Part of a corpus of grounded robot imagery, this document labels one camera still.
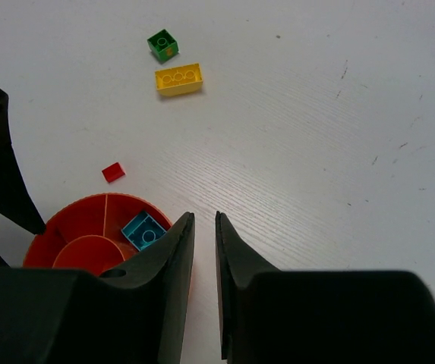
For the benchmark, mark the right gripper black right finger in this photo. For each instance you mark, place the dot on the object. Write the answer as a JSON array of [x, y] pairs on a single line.
[[267, 315]]

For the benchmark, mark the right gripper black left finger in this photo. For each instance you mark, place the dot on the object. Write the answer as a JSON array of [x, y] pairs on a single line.
[[132, 313]]

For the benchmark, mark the small cyan lego brick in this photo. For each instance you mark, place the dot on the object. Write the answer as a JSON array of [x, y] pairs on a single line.
[[143, 231]]

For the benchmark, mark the orange divided round container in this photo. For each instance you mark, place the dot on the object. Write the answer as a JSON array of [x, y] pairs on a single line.
[[83, 254]]

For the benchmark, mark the small red lego piece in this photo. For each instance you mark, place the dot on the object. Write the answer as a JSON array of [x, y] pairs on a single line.
[[113, 172]]

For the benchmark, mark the yellow 2x3 lego brick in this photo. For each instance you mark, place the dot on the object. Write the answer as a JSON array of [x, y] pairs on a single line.
[[179, 80]]

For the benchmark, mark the green square lego brick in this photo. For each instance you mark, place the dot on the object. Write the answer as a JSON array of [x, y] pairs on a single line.
[[163, 46]]

